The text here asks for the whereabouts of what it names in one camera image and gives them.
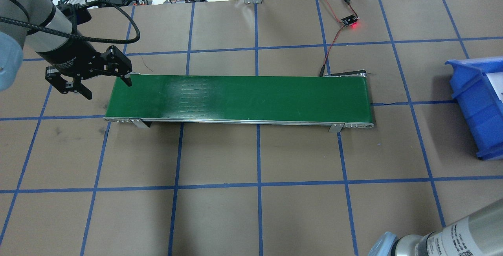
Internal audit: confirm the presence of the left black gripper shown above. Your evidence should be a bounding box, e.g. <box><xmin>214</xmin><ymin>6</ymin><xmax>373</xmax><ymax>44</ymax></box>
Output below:
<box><xmin>40</xmin><ymin>39</ymin><xmax>132</xmax><ymax>100</ymax></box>

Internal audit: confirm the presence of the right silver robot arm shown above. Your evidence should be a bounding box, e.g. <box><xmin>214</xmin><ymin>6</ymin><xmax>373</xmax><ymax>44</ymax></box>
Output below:
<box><xmin>368</xmin><ymin>200</ymin><xmax>503</xmax><ymax>256</ymax></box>

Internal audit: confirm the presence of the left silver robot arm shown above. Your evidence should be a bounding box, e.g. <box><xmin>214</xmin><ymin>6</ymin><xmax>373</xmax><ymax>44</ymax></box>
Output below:
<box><xmin>0</xmin><ymin>0</ymin><xmax>140</xmax><ymax>100</ymax></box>

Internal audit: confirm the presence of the green conveyor belt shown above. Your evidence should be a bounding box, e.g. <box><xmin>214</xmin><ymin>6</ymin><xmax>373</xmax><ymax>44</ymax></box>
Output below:
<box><xmin>104</xmin><ymin>73</ymin><xmax>375</xmax><ymax>132</ymax></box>

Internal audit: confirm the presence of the small controller circuit board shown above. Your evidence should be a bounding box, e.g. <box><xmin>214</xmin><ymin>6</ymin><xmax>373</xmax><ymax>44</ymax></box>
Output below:
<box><xmin>341</xmin><ymin>14</ymin><xmax>359</xmax><ymax>27</ymax></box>

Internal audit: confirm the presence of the blue plastic bin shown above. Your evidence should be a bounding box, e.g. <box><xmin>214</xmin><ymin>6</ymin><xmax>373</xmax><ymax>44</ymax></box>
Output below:
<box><xmin>445</xmin><ymin>56</ymin><xmax>503</xmax><ymax>160</ymax></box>

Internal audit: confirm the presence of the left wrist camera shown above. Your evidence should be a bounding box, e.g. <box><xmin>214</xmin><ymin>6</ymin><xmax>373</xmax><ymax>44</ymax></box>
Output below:
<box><xmin>56</xmin><ymin>2</ymin><xmax>92</xmax><ymax>26</ymax></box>

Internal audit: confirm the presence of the red black wire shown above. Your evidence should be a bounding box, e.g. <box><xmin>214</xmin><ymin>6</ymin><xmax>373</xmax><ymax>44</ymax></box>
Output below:
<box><xmin>314</xmin><ymin>0</ymin><xmax>360</xmax><ymax>77</ymax></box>

